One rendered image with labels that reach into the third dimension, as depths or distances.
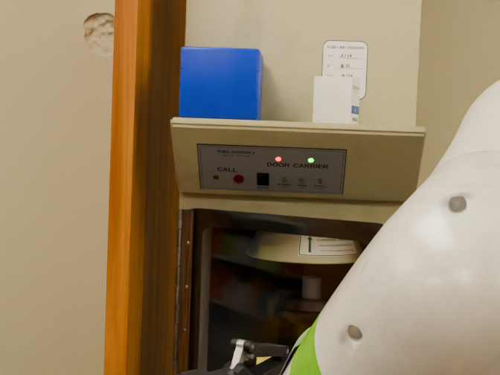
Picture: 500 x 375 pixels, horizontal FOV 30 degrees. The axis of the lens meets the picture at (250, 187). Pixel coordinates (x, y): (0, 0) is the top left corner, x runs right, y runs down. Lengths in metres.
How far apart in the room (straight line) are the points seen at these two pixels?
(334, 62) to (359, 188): 0.18
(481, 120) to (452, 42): 1.14
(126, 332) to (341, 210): 0.33
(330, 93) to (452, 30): 0.58
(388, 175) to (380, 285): 0.74
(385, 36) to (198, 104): 0.28
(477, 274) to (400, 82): 0.83
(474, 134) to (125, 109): 0.70
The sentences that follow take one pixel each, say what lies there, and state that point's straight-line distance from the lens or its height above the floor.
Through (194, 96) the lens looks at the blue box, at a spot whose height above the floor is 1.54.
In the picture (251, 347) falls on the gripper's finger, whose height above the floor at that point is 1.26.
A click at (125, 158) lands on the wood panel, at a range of 1.21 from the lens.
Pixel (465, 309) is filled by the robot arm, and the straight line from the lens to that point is 0.47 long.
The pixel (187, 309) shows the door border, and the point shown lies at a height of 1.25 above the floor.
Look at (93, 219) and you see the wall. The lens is 1.76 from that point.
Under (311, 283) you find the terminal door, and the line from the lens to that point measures 1.19.
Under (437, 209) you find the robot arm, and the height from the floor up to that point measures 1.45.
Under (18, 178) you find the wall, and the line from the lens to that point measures 1.80.
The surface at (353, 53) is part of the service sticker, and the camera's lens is 1.29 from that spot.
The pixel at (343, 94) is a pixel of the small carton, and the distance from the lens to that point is 1.20.
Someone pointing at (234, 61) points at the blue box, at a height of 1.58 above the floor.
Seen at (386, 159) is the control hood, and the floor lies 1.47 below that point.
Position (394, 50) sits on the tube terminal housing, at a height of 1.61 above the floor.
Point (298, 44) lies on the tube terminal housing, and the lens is 1.29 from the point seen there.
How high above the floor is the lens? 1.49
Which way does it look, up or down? 3 degrees down
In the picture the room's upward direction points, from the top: 2 degrees clockwise
